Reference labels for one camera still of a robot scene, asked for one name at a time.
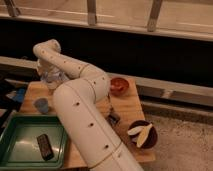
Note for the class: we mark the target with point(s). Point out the green plastic tray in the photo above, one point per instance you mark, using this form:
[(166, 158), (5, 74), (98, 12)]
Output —
[(19, 149)]

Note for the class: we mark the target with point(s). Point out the blue plastic cup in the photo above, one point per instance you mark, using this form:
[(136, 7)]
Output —
[(41, 105)]

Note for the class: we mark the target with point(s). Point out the white banana slice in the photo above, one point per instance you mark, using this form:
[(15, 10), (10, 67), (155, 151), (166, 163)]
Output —
[(135, 130)]

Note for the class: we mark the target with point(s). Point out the red bowl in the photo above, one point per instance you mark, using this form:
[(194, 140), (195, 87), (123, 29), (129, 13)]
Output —
[(119, 86)]

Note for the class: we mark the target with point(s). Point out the dark maroon bowl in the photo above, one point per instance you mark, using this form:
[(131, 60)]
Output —
[(152, 137)]

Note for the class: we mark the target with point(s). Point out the metal utensil with dark head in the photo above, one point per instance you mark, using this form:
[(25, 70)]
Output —
[(113, 118)]

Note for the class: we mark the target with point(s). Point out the yellow banana slice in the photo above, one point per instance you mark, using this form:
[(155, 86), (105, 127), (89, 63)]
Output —
[(143, 135)]

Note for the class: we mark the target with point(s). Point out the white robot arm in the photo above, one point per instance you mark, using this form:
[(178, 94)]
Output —
[(74, 102)]

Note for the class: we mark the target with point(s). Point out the dark brown rectangular block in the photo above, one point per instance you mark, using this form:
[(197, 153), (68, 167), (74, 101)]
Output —
[(45, 147)]

